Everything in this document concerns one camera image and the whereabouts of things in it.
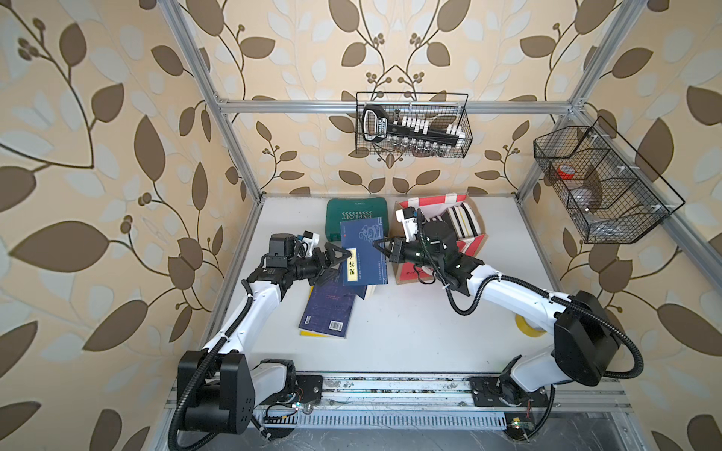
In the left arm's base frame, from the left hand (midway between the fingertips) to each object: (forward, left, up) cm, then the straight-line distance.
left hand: (339, 259), depth 78 cm
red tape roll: (+21, -65, +15) cm, 70 cm away
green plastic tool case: (+32, +3, -15) cm, 36 cm away
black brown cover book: (+14, -37, +1) cm, 40 cm away
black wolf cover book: (+15, -40, +1) cm, 43 cm away
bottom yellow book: (-15, +8, -18) cm, 25 cm away
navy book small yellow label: (+18, -34, -1) cm, 38 cm away
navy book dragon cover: (-2, -8, +1) cm, 8 cm away
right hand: (+2, -10, +4) cm, 11 cm away
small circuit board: (-36, -46, -20) cm, 62 cm away
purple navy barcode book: (-8, +4, -17) cm, 19 cm away
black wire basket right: (+11, -72, +16) cm, 75 cm away
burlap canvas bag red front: (+20, -28, 0) cm, 35 cm away
